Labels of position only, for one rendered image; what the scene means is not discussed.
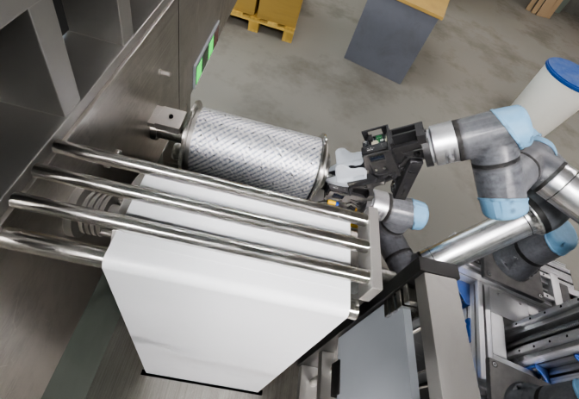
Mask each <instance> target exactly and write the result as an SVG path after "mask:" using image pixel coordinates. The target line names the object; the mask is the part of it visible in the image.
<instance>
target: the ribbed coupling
mask: <svg viewBox="0 0 579 399"><path fill-rule="evenodd" d="M122 201H123V199H121V198H119V197H118V196H111V195H107V194H103V193H99V192H95V191H91V190H85V189H80V188H76V189H75V190H74V191H73V192H72V193H71V195H70V197H69V199H68V201H67V202H68V203H72V204H77V205H80V206H85V207H88V208H93V209H100V210H103V211H108V212H111V213H116V214H118V211H119V209H120V207H121V206H120V205H121V203H122ZM62 228H63V231H64V233H65V234H66V235H68V236H71V237H76V238H79V237H81V236H83V235H84V234H91V235H95V236H99V237H103V238H104V237H110V238H111V235H112V232H113V230H112V229H109V228H102V227H98V226H94V225H90V224H86V223H82V222H78V221H70V220H67V219H62Z"/></svg>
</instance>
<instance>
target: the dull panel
mask: <svg viewBox="0 0 579 399"><path fill-rule="evenodd" d="M120 316H121V311H120V310H119V308H118V305H117V303H116V300H115V298H114V295H113V293H112V291H111V288H110V287H109V283H108V281H107V278H106V277H105V275H104V272H103V274H102V276H101V277H100V279H99V281H98V284H97V286H96V288H95V290H94V292H93V294H92V296H91V298H90V300H89V302H88V304H87V306H86V308H85V310H84V312H83V314H82V316H81V318H80V320H79V322H78V324H77V326H76V328H75V330H74V332H73V334H72V336H71V338H70V340H69V342H68V345H67V347H66V349H65V351H64V353H63V355H62V357H61V359H60V361H59V363H58V365H57V367H56V369H55V371H54V373H53V375H52V377H51V379H50V381H49V383H48V385H47V387H46V389H45V391H44V393H43V395H42V397H41V399H85V397H86V396H87V394H88V391H89V389H90V386H91V384H92V381H93V379H94V377H95V375H96V373H97V369H98V367H99V365H100V363H101V361H102V358H103V355H104V353H105V351H106V348H107V346H108V344H109V341H110V339H111V336H112V334H113V332H114V330H115V326H116V324H117V322H118V320H119V318H120Z"/></svg>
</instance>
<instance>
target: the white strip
mask: <svg viewBox="0 0 579 399"><path fill-rule="evenodd" d="M0 247H1V248H5V249H9V250H14V251H18V252H25V253H30V254H34V255H39V256H43V257H48V258H51V259H59V260H64V261H68V262H72V263H77V264H81V265H88V266H93V267H97V268H102V269H103V272H104V275H105V277H106V278H107V281H108V283H109V287H110V288H111V291H112V293H113V295H114V298H115V300H116V303H117V305H118V308H119V310H120V311H121V315H122V317H123V320H124V321H125V324H126V326H127V328H128V331H129V333H130V336H131V338H132V341H133V343H134V346H135V348H136V350H137V353H138V354H139V356H140V360H141V363H142V364H143V366H144V369H145V370H142V372H141V375H144V376H149V377H158V378H163V379H169V380H174V381H179V382H184V383H193V384H199V385H203V386H209V387H214V388H219V389H224V390H233V391H239V392H244V393H248V394H254V395H259V396H262V393H263V391H262V389H263V388H264V387H265V386H266V385H267V384H268V383H269V382H271V381H272V380H273V379H274V378H275V377H277V376H278V375H279V374H280V373H282V372H283V371H284V370H285V369H287V368H288V367H289V366H290V365H292V364H293V363H294V362H295V361H296V360H298V359H299V358H300V357H301V356H302V355H303V354H304V353H305V352H307V351H308V350H309V349H310V348H311V347H313V346H314V345H315V344H316V343H318V342H319V341H320V340H321V339H323V338H324V337H325V336H326V335H327V334H329V333H330V332H331V331H332V330H334V329H335V328H336V327H337V326H338V325H339V324H340V323H341V322H342V321H344V320H345V319H350V320H356V319H357V318H358V313H359V302H358V300H356V299H351V291H350V290H342V289H339V288H334V287H331V286H326V285H322V284H315V283H310V282H307V281H302V280H298V279H294V278H290V277H283V276H278V275H274V274H270V273H266V272H262V271H255V270H250V269H246V268H242V267H238V266H234V265H226V264H223V263H218V262H214V261H210V260H206V259H199V258H194V257H190V256H186V255H182V254H177V253H174V252H166V251H162V250H158V249H153V248H150V247H145V246H138V245H134V244H129V243H126V242H121V241H117V240H112V241H111V243H110V245H109V247H107V246H99V245H96V244H91V243H87V242H83V241H79V240H71V239H67V238H63V237H59V236H54V235H50V234H43V233H38V232H35V231H30V230H26V229H22V228H14V227H10V226H7V227H6V228H4V229H3V230H2V231H1V232H0Z"/></svg>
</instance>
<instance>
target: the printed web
mask: <svg viewBox="0 0 579 399"><path fill-rule="evenodd" d="M321 150H322V139H321V138H319V137H315V136H312V135H309V134H303V133H299V132H296V131H293V130H289V129H286V128H280V127H277V126H273V125H270V124H266V123H263V122H257V121H254V120H251V119H247V118H244V117H240V116H236V115H231V114H228V113H224V112H221V111H218V110H214V109H208V108H205V107H204V108H202V110H201V112H200V114H199V116H198V117H197V120H196V125H195V127H194V131H193V134H192V138H191V142H190V150H189V157H188V171H193V172H197V173H201V174H204V175H208V176H211V177H215V178H222V179H226V180H229V181H233V182H236V183H240V184H246V185H251V186H254V187H258V188H261V189H265V190H271V191H275V192H279V193H283V194H286V195H290V196H296V197H300V198H303V199H307V198H308V195H309V193H310V191H311V190H312V187H313V185H314V181H315V178H316V175H317V171H318V168H319V164H320V160H321Z"/></svg>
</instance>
